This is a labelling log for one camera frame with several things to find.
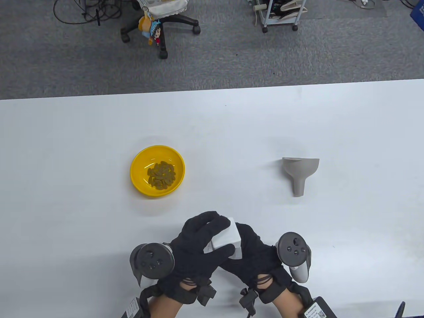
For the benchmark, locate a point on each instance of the black armband box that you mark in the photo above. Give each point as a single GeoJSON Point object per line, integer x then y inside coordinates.
{"type": "Point", "coordinates": [318, 311]}
{"type": "Point", "coordinates": [132, 309]}

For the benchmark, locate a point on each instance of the person's right hand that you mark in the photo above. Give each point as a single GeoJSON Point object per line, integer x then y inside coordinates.
{"type": "Point", "coordinates": [258, 255]}

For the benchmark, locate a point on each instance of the black hand controller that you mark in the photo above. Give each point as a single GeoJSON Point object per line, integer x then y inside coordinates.
{"type": "Point", "coordinates": [293, 248]}
{"type": "Point", "coordinates": [152, 261]}

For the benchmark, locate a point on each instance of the blue box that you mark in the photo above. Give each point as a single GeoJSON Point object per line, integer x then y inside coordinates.
{"type": "Point", "coordinates": [418, 13]}

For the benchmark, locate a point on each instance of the black left armband box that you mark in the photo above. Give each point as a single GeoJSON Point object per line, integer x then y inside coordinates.
{"type": "Point", "coordinates": [132, 309]}

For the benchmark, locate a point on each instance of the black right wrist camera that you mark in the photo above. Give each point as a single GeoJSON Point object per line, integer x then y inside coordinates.
{"type": "Point", "coordinates": [248, 299]}

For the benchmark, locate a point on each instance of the grey plastic funnel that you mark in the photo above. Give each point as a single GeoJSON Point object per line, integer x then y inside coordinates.
{"type": "Point", "coordinates": [299, 170]}

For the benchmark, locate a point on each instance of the person's right forearm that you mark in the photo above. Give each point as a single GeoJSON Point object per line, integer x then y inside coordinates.
{"type": "Point", "coordinates": [288, 306]}

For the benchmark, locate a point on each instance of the person's left hand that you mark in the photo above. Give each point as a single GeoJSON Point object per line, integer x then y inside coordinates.
{"type": "Point", "coordinates": [192, 251]}

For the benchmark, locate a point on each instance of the plush doll charm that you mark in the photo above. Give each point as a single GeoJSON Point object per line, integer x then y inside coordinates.
{"type": "Point", "coordinates": [154, 31]}

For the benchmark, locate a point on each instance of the white square jar lid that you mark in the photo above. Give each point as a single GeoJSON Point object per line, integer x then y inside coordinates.
{"type": "Point", "coordinates": [227, 237]}

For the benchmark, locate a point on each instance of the black left hand controller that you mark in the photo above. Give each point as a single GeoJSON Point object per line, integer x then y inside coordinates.
{"type": "Point", "coordinates": [152, 261]}

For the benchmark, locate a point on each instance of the person's left forearm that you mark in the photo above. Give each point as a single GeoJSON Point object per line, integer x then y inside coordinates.
{"type": "Point", "coordinates": [162, 308]}

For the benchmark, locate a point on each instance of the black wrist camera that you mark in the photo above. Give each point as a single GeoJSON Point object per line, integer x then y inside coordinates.
{"type": "Point", "coordinates": [205, 293]}
{"type": "Point", "coordinates": [248, 299]}

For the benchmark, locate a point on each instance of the yellow plastic bowl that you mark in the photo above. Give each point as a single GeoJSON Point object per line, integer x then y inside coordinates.
{"type": "Point", "coordinates": [139, 165]}

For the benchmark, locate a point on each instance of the black right hand controller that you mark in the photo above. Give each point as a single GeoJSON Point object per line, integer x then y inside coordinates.
{"type": "Point", "coordinates": [293, 248]}

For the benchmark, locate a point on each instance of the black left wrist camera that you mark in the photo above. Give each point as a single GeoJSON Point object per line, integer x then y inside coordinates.
{"type": "Point", "coordinates": [205, 293]}

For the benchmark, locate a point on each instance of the black office chair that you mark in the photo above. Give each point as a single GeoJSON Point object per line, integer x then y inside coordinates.
{"type": "Point", "coordinates": [162, 33]}

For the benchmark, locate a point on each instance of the black right armband box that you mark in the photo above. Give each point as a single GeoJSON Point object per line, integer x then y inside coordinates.
{"type": "Point", "coordinates": [318, 311]}

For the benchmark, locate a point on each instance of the white rolling cart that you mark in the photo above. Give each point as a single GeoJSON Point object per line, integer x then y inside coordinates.
{"type": "Point", "coordinates": [278, 21]}

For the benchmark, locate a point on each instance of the clear square coffee jar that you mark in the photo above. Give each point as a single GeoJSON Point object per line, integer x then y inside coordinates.
{"type": "Point", "coordinates": [238, 253]}

